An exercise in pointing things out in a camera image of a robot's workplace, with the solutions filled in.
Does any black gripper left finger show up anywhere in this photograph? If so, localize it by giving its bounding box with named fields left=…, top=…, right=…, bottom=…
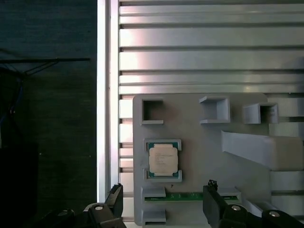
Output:
left=41, top=182, right=124, bottom=228

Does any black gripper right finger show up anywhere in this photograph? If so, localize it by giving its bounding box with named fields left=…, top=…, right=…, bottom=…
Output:
left=202, top=180, right=304, bottom=228

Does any silver-topped CPU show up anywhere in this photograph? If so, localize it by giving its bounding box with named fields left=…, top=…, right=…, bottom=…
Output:
left=145, top=141, right=181, bottom=179

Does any grey parts rack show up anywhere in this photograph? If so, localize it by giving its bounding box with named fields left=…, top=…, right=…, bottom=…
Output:
left=132, top=93, right=304, bottom=227

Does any green RAM stick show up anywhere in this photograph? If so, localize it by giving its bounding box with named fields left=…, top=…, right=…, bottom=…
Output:
left=144, top=192, right=239, bottom=202

